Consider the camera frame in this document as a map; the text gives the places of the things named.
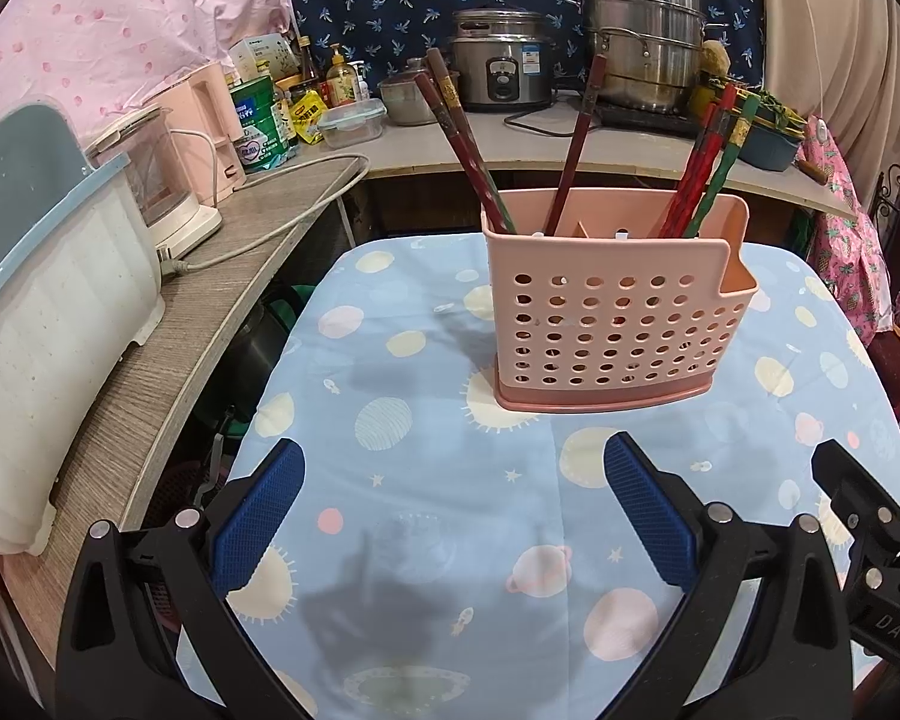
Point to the small pot with glass lid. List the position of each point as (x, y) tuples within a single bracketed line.
[(412, 101)]

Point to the dark sauce bottle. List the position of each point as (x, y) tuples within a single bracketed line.
[(307, 60)]

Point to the pink electric kettle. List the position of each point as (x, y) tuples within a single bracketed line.
[(202, 112)]

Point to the blue planet print tablecloth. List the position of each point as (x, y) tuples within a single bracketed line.
[(420, 465)]

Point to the steel steamer pot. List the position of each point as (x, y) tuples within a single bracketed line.
[(645, 37)]

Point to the beige curtain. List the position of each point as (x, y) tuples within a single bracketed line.
[(847, 37)]

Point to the white green pouch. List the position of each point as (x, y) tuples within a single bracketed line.
[(262, 56)]

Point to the white glass jar blender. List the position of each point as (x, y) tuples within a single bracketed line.
[(165, 187)]

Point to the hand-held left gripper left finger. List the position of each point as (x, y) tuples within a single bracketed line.
[(259, 517)]

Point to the black induction cooktop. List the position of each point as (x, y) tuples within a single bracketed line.
[(645, 120)]

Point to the pink perforated utensil holder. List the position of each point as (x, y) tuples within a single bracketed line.
[(615, 315)]

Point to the green tin can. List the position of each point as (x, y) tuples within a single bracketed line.
[(259, 124)]

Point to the red chopstick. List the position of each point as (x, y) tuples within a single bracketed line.
[(686, 176), (709, 150)]

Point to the steel rice cooker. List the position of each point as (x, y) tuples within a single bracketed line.
[(502, 60)]

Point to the dark brown chopstick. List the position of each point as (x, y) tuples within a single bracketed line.
[(473, 142), (577, 142)]

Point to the white dish rack blue lid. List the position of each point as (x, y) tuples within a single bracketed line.
[(45, 315)]

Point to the green chopstick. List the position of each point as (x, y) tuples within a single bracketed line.
[(726, 165)]

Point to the white pump bottle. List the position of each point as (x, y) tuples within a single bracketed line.
[(362, 82)]

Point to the maroon chopstick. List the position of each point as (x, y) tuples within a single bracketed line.
[(452, 142)]

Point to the pink pineapple print garment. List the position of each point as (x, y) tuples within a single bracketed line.
[(844, 240)]

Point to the yellow bowl with greens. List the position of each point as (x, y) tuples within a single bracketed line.
[(776, 120)]

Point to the wooden counter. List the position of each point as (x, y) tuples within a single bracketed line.
[(217, 292)]

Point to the tan loofah sponge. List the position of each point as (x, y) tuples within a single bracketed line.
[(715, 58)]

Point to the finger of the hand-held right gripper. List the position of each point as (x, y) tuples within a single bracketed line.
[(847, 480)]

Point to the yellow packet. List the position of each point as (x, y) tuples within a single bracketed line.
[(307, 116)]

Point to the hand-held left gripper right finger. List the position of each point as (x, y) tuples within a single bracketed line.
[(649, 517)]

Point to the clear plastic food container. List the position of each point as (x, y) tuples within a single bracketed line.
[(352, 124)]

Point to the yellow liquid bottle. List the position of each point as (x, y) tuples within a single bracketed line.
[(340, 82)]

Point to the pink dotted curtain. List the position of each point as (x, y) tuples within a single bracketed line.
[(120, 15)]

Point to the blue bowl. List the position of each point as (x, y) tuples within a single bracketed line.
[(772, 150)]

